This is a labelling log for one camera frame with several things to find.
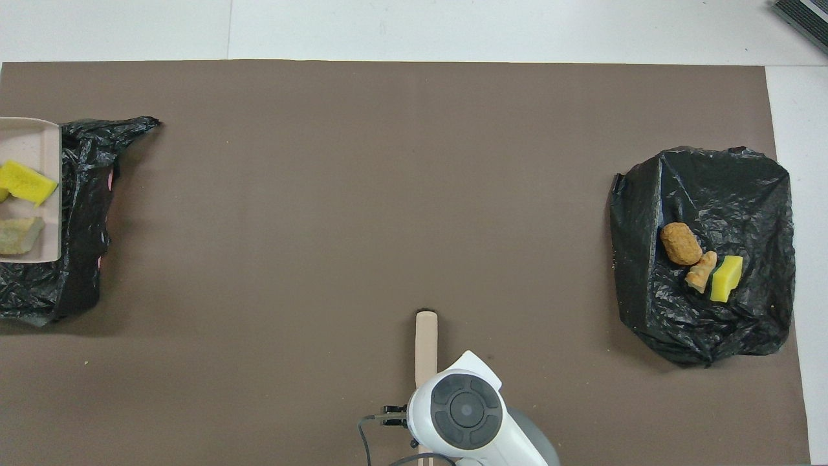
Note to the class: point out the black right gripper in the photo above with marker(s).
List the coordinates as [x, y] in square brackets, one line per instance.
[396, 415]

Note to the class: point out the brown oval bread roll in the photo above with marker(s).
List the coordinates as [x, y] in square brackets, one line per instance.
[680, 244]

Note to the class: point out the orange bread piece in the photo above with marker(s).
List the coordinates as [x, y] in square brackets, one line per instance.
[702, 272]

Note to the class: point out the green and yellow sponge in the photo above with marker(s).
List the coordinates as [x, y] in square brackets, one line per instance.
[728, 278]

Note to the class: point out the large beige sponge chunk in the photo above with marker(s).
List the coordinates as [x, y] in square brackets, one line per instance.
[19, 236]

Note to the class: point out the yellow sponge wedge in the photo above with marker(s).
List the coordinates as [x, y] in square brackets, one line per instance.
[26, 182]

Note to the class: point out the beige plastic dustpan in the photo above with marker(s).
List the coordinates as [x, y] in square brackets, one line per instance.
[32, 139]

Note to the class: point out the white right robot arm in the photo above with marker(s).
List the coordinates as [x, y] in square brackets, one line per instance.
[466, 408]

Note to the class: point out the black bag covered bin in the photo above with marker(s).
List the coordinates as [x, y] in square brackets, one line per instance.
[711, 336]

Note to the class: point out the pink plastic bin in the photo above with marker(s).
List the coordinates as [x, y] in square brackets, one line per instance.
[110, 181]

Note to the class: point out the brown table mat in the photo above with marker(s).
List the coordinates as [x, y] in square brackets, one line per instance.
[323, 226]

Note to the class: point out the black bag with loose corner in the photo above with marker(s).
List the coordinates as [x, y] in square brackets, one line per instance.
[84, 162]

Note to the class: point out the dark grey ribbed object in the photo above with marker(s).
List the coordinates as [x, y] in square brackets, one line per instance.
[808, 16]

